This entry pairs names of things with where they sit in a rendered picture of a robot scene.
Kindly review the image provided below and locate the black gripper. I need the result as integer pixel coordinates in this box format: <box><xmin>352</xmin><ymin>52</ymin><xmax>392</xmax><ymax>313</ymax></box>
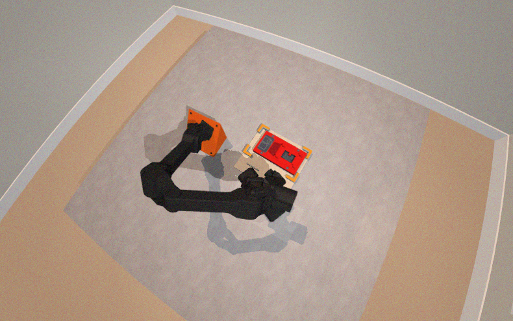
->
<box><xmin>238</xmin><ymin>168</ymin><xmax>285</xmax><ymax>222</ymax></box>

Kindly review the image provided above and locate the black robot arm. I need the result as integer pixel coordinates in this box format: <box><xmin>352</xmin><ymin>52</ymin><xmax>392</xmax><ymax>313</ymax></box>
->
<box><xmin>140</xmin><ymin>120</ymin><xmax>297</xmax><ymax>220</ymax></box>

